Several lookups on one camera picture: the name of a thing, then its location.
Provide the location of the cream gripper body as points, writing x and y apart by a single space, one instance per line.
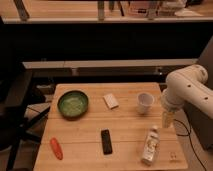
168 117

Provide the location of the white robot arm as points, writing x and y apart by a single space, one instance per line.
186 85

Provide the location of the green ceramic bowl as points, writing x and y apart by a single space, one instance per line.
73 104

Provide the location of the clear plastic bottle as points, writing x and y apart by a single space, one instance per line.
150 146

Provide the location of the white rectangular box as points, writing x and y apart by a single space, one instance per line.
110 101

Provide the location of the black remote control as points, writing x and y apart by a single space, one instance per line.
106 142

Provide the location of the orange carrot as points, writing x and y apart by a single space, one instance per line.
56 148

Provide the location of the black office chair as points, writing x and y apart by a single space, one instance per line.
14 125

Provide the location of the wooden shelf rail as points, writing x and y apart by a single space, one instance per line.
108 63

